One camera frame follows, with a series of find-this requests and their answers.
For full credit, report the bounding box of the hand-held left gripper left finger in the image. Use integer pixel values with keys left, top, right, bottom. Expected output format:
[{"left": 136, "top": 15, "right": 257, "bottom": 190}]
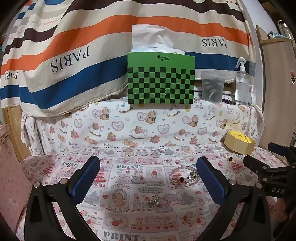
[{"left": 24, "top": 155, "right": 102, "bottom": 241}]

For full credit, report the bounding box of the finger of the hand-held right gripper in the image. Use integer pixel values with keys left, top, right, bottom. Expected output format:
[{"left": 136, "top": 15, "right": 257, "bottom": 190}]
[
  {"left": 268, "top": 142, "right": 290, "bottom": 158},
  {"left": 243, "top": 155, "right": 287, "bottom": 180}
]

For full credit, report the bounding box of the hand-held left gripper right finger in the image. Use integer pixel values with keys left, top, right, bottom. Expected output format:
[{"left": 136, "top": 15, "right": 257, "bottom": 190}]
[{"left": 196, "top": 156, "right": 274, "bottom": 241}]

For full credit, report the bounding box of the hexagonal cardboard jewelry box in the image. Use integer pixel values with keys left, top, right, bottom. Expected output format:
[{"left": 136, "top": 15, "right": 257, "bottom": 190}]
[{"left": 223, "top": 130, "right": 257, "bottom": 155}]

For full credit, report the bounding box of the wooden board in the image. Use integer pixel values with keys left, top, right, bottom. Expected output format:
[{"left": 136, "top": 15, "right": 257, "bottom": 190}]
[{"left": 255, "top": 25, "right": 296, "bottom": 151}]

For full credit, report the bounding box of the clear spray bottle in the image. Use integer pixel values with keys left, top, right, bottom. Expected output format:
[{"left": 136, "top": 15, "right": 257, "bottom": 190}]
[{"left": 235, "top": 57, "right": 253, "bottom": 105}]

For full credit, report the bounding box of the bear print cloth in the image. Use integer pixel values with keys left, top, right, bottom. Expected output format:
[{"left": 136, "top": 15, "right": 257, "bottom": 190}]
[{"left": 21, "top": 97, "right": 265, "bottom": 159}]

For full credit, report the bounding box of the pink bag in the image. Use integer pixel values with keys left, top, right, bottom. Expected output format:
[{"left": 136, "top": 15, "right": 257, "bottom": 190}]
[{"left": 0, "top": 124, "right": 33, "bottom": 233}]

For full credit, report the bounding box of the clear plastic container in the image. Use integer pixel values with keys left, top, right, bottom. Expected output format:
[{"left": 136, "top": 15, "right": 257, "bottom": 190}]
[{"left": 201, "top": 71, "right": 226, "bottom": 103}]

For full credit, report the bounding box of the green checkered tissue box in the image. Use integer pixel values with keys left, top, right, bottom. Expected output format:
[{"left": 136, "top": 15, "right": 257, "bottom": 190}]
[{"left": 128, "top": 51, "right": 196, "bottom": 105}]

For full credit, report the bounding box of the striped printed blanket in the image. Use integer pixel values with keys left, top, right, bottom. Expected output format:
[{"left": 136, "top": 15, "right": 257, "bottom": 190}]
[{"left": 0, "top": 0, "right": 257, "bottom": 116}]

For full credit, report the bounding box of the white tissue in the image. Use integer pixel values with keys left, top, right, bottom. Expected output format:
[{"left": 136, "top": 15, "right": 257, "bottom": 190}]
[{"left": 131, "top": 24, "right": 185, "bottom": 55}]

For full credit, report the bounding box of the crystal silver necklace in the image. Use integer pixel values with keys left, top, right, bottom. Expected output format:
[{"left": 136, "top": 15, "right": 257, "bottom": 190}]
[{"left": 185, "top": 171, "right": 202, "bottom": 185}]

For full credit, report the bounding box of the silver bangle bracelet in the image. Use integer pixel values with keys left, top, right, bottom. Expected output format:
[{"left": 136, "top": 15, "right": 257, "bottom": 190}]
[{"left": 169, "top": 167, "right": 197, "bottom": 185}]

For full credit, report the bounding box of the wooden bed frame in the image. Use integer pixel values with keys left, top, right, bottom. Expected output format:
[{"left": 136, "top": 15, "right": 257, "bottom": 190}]
[{"left": 3, "top": 105, "right": 31, "bottom": 161}]

